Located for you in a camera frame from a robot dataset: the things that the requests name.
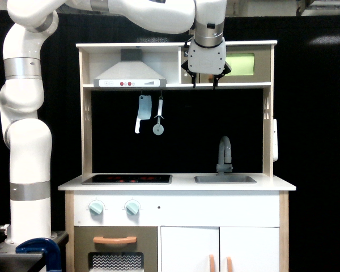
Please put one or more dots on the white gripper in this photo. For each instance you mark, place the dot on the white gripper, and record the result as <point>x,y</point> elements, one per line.
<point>203,60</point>

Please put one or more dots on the toy microwave door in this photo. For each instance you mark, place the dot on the toy microwave door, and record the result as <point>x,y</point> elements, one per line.
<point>248,63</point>

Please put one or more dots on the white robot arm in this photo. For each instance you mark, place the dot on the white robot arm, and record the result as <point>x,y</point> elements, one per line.
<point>28,138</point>

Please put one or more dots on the left white cabinet door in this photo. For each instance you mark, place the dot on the left white cabinet door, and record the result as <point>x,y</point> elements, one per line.
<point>189,248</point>

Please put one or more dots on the white cabinet door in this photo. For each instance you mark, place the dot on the white cabinet door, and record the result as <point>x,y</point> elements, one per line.
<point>249,249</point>
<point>189,248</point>

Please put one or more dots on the right white cabinet door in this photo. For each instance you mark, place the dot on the right white cabinet door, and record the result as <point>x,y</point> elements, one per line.
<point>249,249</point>

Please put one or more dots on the toy oven door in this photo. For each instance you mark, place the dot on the toy oven door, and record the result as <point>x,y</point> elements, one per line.
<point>115,248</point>

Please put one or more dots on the toy cleaver knife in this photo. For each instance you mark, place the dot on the toy cleaver knife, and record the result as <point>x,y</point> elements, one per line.
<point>144,111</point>

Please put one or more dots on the grey toy faucet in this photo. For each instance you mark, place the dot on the grey toy faucet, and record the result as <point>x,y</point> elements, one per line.
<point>224,164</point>

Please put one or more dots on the toy pizza cutter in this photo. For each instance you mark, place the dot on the toy pizza cutter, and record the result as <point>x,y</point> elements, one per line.
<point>158,128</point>

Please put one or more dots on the toy range hood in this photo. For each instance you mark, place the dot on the toy range hood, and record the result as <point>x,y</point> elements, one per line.
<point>130,72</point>

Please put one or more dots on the white side holder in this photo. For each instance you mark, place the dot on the white side holder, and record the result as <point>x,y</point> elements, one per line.
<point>275,140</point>

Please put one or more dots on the grey toy sink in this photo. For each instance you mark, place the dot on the grey toy sink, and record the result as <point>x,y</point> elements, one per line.
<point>225,179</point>

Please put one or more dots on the white wooden toy kitchen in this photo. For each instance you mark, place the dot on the white wooden toy kitchen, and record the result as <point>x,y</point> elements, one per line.
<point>195,120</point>

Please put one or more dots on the black toy stovetop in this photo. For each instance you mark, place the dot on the black toy stovetop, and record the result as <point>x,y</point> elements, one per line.
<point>111,179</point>

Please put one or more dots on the right mint stove knob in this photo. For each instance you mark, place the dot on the right mint stove knob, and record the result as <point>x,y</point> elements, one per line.
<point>132,207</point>

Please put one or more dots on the mint stove knob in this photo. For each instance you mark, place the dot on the mint stove knob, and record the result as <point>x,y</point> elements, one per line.
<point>96,207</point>
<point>132,207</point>

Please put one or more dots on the left mint stove knob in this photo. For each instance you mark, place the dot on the left mint stove knob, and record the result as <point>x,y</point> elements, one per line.
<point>96,207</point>

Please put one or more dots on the blue clamp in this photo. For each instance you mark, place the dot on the blue clamp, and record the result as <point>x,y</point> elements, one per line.
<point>47,247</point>

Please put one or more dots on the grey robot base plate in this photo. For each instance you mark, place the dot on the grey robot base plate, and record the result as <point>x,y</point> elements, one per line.
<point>10,261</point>

